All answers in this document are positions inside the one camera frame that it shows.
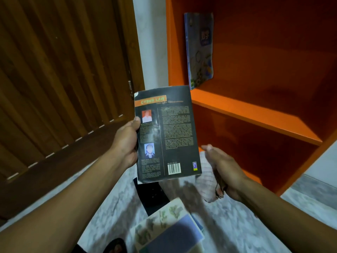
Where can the person's left hand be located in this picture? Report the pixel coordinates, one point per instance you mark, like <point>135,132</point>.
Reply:
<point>125,144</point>

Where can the person's right hand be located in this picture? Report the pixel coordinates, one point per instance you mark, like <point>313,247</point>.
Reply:
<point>228,173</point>

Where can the person's left thumb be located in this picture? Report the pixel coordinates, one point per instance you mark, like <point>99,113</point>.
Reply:
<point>135,123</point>

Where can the person's right thumb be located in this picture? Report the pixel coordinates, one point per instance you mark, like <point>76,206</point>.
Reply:
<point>212,152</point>

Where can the white cleaning cloth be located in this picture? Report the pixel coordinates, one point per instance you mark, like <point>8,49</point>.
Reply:
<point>207,181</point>

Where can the black paperback book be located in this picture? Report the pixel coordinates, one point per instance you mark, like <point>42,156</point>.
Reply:
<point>168,134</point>

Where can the person's right forearm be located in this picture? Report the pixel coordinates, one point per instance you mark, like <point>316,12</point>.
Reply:
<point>284,221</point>

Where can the person's left forearm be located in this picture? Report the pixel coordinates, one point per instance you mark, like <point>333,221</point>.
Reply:
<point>63,205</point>

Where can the metal door hinge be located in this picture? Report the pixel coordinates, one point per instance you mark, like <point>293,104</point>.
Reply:
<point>130,88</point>

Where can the orange wooden bookshelf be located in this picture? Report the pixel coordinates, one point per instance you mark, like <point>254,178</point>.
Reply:
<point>252,110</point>

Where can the thin blue book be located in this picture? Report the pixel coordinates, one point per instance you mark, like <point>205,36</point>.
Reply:
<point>198,223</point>

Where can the plain black book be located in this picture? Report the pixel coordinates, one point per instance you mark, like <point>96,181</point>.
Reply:
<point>152,197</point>

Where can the leaf print book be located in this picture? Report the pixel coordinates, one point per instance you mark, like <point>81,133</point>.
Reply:
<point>158,218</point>

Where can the pale purple cover book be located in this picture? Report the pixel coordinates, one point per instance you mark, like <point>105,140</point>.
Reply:
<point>176,237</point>

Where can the brown wooden door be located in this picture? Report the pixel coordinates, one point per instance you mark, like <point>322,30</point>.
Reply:
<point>52,76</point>

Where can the blue illustrated book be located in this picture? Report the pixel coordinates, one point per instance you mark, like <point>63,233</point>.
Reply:
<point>200,50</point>

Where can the black sandal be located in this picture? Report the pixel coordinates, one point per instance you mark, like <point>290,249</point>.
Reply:
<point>115,246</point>

